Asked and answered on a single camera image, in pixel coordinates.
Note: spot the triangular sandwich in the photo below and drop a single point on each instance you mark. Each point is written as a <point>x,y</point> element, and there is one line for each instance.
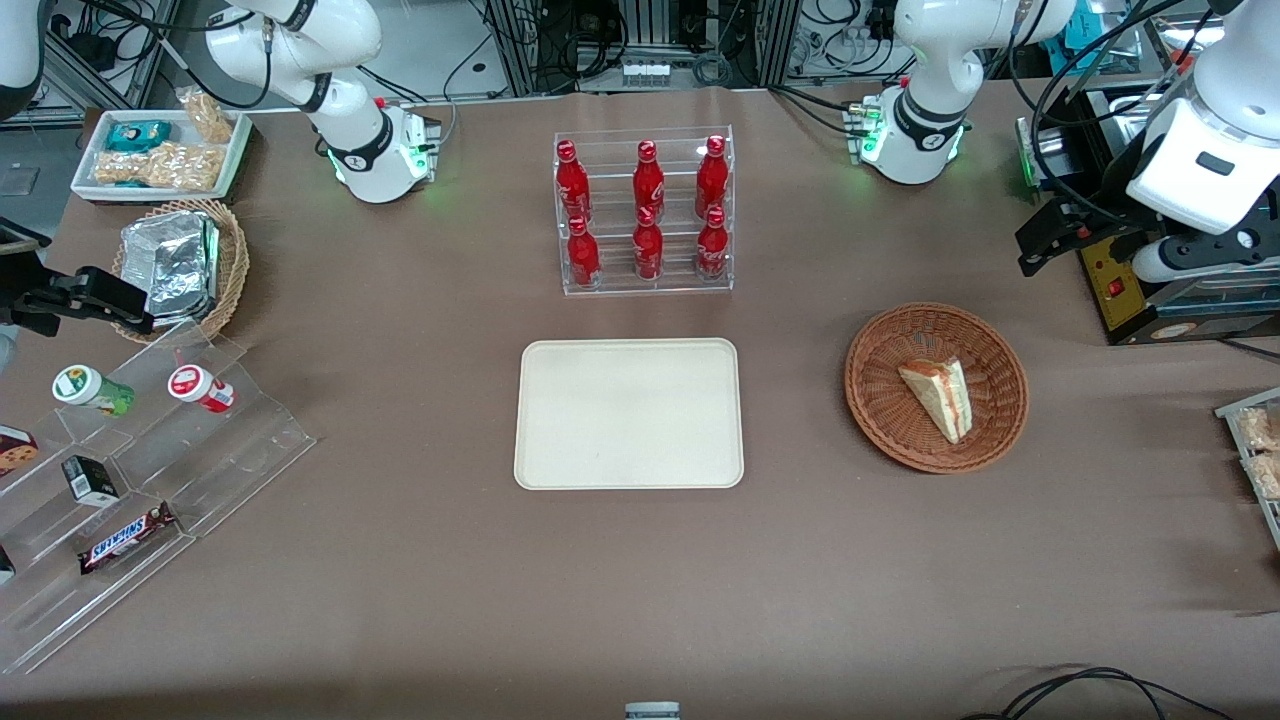
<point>940,395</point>

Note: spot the cookie box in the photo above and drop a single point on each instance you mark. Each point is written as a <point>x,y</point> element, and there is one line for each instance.
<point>15,452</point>

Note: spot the teal snack packet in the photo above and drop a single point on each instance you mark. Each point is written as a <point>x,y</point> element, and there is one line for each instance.
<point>138,135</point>

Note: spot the black food warmer cabinet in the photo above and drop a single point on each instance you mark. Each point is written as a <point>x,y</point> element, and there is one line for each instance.
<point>1120,290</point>

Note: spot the white power strip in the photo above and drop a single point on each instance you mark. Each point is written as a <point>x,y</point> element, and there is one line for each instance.
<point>645,72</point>

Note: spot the small clear peanut bag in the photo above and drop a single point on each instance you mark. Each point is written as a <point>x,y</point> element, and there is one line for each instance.
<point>208,115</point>

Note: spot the clear bagged snack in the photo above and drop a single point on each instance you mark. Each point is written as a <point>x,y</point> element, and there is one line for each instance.
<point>1260,430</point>
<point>1265,478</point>

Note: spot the red yogurt cup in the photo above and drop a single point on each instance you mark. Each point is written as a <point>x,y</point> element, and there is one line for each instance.
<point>200,388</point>

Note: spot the clear acrylic bottle rack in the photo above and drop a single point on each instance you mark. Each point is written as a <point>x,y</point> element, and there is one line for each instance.
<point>612,200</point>

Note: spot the brown wicker basket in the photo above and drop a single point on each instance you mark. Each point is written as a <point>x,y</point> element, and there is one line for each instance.
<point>880,400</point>

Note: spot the small black box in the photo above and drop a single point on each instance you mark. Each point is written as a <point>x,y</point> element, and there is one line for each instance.
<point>90,480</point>

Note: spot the dark small packet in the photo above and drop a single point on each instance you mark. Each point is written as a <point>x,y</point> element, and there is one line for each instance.
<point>5,566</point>

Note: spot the large clear peanut bag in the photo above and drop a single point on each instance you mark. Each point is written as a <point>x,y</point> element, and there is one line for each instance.
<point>165,167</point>

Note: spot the green yogurt cup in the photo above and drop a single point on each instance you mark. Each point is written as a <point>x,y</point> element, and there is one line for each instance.
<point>92,390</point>

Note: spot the right edge snack tray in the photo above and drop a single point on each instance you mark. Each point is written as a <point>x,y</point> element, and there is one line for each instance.
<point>1262,510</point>

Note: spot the teal box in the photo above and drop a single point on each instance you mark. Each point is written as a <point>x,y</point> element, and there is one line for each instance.
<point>1090,30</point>

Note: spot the silver foil packages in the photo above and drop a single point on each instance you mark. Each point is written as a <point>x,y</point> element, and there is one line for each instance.
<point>170,265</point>

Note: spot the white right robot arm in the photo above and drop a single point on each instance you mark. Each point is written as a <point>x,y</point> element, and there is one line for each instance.
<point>330,40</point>

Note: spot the light wicker basket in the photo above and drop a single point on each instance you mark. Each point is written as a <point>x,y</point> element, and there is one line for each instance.
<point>232,265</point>

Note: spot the brown snickers bar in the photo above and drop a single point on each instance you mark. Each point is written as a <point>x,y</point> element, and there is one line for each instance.
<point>125,540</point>

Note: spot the black power adapter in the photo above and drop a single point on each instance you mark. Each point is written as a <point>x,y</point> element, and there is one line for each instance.
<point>92,50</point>

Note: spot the beige plastic tray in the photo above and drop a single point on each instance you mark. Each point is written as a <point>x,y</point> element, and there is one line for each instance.
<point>628,415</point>

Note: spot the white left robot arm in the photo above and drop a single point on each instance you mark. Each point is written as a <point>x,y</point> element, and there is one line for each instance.
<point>930,60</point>

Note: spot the red cola bottle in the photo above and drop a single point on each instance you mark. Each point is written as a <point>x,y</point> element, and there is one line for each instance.
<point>648,250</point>
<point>712,248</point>
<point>648,182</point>
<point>572,182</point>
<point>711,178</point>
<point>583,255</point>

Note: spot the white rectangular snack tray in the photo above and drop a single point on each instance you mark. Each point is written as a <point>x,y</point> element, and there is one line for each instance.
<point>235,160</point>

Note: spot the clear acrylic stepped display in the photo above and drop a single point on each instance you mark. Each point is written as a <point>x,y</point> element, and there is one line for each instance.
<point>230,460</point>

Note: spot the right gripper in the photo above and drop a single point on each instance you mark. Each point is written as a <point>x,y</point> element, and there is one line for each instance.
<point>22,303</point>

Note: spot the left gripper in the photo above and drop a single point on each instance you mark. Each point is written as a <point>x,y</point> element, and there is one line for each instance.
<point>1103,222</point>

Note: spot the grey device edge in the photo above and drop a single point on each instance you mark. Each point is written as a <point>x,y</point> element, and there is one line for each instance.
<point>652,711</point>

